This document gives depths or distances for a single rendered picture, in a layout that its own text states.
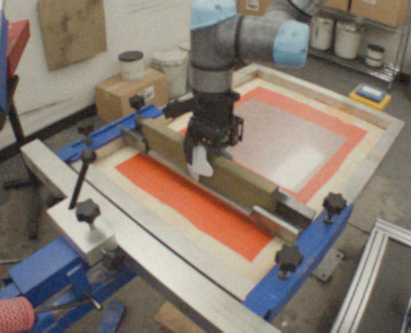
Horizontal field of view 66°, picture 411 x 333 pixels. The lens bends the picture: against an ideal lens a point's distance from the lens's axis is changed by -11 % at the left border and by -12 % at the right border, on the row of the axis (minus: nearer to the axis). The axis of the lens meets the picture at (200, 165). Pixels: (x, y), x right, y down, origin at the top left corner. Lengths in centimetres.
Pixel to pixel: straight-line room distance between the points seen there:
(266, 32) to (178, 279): 39
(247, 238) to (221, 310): 23
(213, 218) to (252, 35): 37
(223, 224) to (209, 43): 35
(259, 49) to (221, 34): 6
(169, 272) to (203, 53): 34
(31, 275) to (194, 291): 26
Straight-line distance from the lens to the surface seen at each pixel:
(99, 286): 69
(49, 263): 59
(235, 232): 70
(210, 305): 51
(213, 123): 64
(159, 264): 55
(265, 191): 64
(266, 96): 118
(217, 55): 57
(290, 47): 54
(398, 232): 191
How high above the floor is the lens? 149
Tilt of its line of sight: 39 degrees down
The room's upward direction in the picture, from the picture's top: straight up
